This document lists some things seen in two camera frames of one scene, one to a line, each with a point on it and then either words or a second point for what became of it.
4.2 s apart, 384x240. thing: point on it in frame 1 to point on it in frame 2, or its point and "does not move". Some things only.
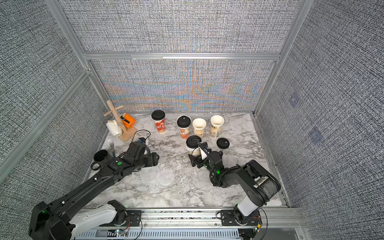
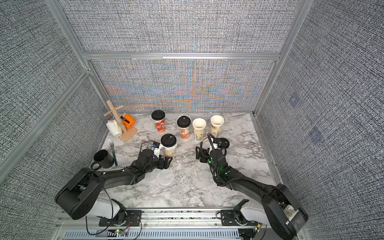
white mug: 114,127 does not move
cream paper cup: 195,152 to 169,153
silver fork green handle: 112,146 does not move
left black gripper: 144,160 to 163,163
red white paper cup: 184,133 does not move
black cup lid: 192,141 to 168,140
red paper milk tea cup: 161,126 does not move
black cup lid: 183,121 does not move
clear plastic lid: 164,178 does not move
